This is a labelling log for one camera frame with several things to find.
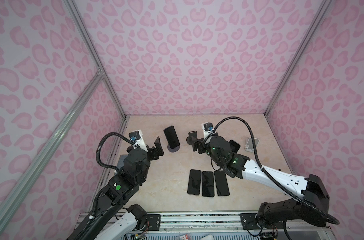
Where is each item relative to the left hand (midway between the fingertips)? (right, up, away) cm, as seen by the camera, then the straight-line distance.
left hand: (150, 138), depth 66 cm
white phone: (+36, -28, +20) cm, 50 cm away
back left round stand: (+7, -10, +33) cm, 36 cm away
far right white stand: (+57, -8, +32) cm, 66 cm away
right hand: (+22, +2, +8) cm, 23 cm away
